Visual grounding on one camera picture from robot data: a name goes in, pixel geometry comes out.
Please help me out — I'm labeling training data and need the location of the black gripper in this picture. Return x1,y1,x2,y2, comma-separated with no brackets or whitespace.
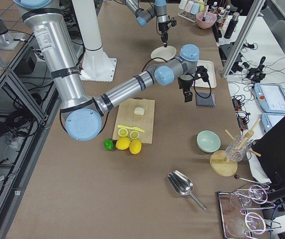
178,66,209,102
158,19,177,48

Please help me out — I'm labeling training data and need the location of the beige round plate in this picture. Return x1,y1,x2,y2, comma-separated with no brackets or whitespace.
150,46,176,62

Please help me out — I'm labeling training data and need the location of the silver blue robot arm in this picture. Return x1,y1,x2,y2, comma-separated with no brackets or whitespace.
121,0,177,48
16,0,200,141

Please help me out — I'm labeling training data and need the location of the cream rabbit tray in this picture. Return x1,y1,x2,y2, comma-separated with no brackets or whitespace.
195,60,217,89

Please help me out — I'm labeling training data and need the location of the white steamed bun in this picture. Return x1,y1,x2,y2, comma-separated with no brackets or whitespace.
134,107,145,116

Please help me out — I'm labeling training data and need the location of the mirrored tray with glasses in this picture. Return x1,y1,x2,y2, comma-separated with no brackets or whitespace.
217,184,282,239

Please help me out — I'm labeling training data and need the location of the grey folded cloth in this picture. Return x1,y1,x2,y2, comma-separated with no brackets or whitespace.
196,92,215,108

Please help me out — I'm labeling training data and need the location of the white cup rack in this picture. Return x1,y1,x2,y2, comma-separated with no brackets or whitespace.
178,0,205,21

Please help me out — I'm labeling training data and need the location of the white plastic cup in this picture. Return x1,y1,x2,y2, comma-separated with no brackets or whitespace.
178,0,188,10

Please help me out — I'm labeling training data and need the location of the blue plastic cup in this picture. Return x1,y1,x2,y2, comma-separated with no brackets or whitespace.
190,2,199,15

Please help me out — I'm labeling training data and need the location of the pink plastic cup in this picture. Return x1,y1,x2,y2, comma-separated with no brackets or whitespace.
184,0,194,13

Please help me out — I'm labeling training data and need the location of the mint green bowl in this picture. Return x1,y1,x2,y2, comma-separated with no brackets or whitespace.
197,130,221,153

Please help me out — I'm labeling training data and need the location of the pink bowl with ice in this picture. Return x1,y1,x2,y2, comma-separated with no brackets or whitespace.
196,12,217,29

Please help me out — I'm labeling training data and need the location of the bamboo cutting board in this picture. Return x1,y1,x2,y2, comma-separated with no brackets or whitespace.
112,99,155,144

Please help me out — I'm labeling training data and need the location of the steel muddler with black tip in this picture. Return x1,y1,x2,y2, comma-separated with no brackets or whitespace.
202,5,209,21

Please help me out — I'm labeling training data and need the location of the yellow plastic knife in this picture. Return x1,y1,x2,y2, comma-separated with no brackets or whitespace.
117,124,145,132

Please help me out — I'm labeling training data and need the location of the lemon half beside knife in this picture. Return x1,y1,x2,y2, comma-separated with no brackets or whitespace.
129,130,140,140

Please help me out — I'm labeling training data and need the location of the black thermos bottle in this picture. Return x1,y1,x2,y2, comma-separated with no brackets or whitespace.
224,12,240,39

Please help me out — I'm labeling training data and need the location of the clear textured glass cup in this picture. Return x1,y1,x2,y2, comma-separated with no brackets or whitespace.
226,135,253,162

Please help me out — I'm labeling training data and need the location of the whole yellow lemon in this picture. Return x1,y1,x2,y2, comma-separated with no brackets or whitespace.
129,139,142,154
116,137,131,150

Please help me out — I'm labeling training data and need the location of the lemon half near board edge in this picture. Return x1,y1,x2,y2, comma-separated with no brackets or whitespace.
118,128,129,137

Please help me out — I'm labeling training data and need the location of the wooden cup tree stand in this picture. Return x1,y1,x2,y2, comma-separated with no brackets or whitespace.
210,119,261,176

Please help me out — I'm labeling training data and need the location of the blue teach pendant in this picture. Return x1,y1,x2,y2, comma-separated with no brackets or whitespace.
254,83,285,114
261,113,285,133

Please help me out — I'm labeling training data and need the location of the steel scoop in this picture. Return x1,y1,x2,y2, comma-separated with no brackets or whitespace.
167,170,207,211

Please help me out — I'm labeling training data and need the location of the green lime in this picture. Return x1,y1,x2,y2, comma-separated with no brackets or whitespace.
104,139,115,151

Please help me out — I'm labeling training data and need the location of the black computer monitor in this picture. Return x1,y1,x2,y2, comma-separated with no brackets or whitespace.
252,117,285,185

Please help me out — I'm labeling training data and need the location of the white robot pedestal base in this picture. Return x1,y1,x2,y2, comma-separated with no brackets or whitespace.
72,0,117,82

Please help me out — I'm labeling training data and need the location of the aluminium frame post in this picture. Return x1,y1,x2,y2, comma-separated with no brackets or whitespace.
221,0,265,78

